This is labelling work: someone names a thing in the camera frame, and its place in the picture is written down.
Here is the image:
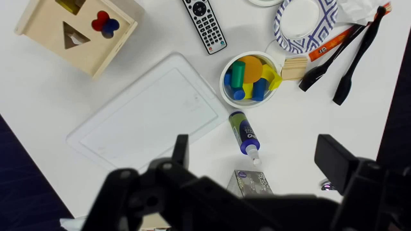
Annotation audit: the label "wooden block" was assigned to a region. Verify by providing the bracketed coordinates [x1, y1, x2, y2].
[282, 56, 309, 81]

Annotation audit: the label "silver foil packet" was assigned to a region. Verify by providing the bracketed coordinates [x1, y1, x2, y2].
[228, 169, 273, 198]

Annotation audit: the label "white bowl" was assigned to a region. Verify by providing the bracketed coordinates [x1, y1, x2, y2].
[220, 42, 286, 109]

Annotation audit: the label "black remote control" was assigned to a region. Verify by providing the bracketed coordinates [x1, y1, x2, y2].
[183, 0, 228, 55]

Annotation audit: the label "yellow block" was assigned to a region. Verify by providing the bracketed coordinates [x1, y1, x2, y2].
[263, 64, 283, 90]

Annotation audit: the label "wooden shape sorter box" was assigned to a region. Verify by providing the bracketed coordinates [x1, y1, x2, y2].
[16, 0, 146, 78]

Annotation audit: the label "green cylinder block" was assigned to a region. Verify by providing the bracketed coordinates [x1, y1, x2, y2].
[232, 62, 246, 88]

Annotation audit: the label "blue cylinder block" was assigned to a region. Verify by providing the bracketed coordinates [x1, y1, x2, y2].
[254, 78, 269, 101]

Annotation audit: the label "black plastic tongs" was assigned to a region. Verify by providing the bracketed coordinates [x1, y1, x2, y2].
[299, 5, 388, 106]

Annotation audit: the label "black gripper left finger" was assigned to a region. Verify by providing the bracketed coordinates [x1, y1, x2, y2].
[173, 135, 189, 168]

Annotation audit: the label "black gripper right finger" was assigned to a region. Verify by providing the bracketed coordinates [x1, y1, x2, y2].
[315, 133, 363, 195]

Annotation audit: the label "red blue shape piece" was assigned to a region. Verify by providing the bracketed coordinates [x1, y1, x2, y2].
[92, 10, 120, 38]

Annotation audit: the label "white tablet tray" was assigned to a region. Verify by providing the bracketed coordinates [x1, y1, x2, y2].
[67, 54, 228, 169]

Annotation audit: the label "blue patterned paper plate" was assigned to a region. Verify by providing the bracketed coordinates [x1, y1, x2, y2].
[274, 0, 338, 54]

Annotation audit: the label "white crumpled paper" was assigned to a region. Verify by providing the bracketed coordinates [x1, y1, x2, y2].
[337, 0, 386, 26]

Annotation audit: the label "orange round block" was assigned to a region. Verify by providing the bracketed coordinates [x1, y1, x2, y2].
[243, 56, 263, 83]

